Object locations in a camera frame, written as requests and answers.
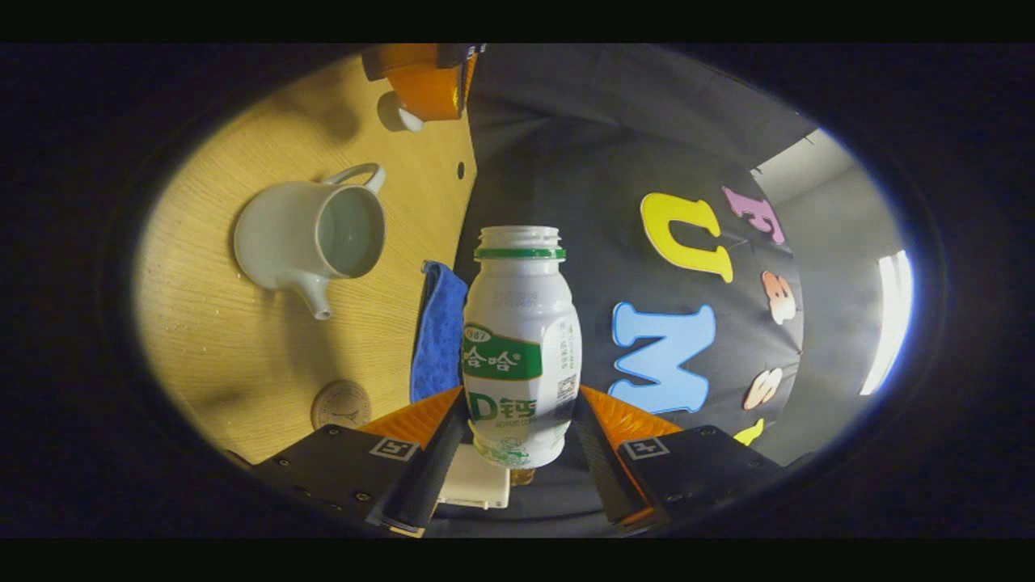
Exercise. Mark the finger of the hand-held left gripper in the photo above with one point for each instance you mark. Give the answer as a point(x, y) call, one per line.
point(424, 89)

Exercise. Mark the brown bread slices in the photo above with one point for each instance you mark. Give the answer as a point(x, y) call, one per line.
point(522, 476)

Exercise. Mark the ceiling light panel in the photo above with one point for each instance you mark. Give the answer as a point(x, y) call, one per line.
point(889, 323)

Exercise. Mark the white teacup lid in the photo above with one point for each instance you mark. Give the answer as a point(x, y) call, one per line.
point(408, 113)

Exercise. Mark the white ceramic teacup with spout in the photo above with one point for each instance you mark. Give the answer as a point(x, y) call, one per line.
point(279, 234)

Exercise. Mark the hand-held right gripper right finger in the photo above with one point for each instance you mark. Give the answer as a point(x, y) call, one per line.
point(598, 469)

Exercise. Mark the round brown coaster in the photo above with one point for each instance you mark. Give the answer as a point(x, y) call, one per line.
point(341, 406)

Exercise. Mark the white water bottle green label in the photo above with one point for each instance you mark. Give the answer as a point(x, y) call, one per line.
point(517, 323)

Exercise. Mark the blue towel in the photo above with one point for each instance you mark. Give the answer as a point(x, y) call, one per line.
point(441, 331)

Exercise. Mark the white toaster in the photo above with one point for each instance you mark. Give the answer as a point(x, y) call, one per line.
point(477, 481)

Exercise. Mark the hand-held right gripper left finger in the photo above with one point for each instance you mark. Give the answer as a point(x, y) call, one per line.
point(433, 473)

